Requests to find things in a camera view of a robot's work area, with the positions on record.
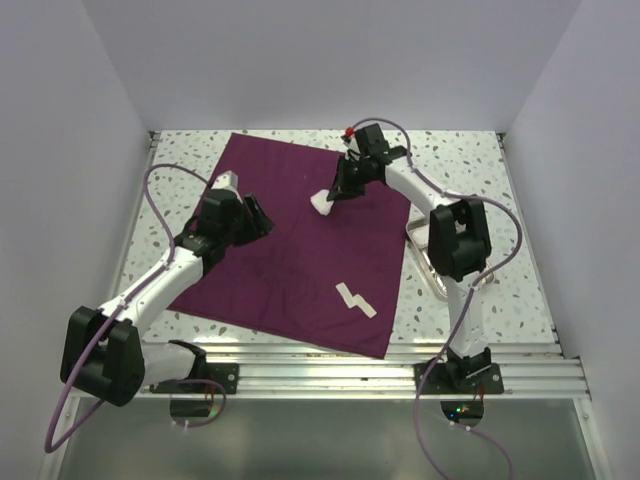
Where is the white gauze pad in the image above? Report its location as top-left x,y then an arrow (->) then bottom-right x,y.
310,189 -> 334,216

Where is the stainless steel tray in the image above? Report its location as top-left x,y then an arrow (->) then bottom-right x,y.
403,217 -> 497,301

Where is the white zigzag tape strip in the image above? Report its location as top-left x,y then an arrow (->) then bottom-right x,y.
335,282 -> 377,318

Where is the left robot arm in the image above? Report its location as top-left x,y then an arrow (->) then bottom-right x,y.
60,187 -> 274,406

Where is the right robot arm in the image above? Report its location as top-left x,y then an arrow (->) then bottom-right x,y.
325,123 -> 492,393

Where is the purple cloth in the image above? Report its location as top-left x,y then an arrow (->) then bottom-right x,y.
171,133 -> 410,359

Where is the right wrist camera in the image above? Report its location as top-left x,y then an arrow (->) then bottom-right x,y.
341,127 -> 360,156

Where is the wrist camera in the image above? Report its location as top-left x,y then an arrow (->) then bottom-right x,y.
212,170 -> 238,191
341,127 -> 360,156

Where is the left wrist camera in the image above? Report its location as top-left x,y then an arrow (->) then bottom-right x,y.
212,170 -> 238,191

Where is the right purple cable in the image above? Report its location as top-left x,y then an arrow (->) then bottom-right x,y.
349,117 -> 524,480

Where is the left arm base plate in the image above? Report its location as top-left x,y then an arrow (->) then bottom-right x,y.
150,362 -> 240,395

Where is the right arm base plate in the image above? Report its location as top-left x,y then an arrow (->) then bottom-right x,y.
413,360 -> 505,395

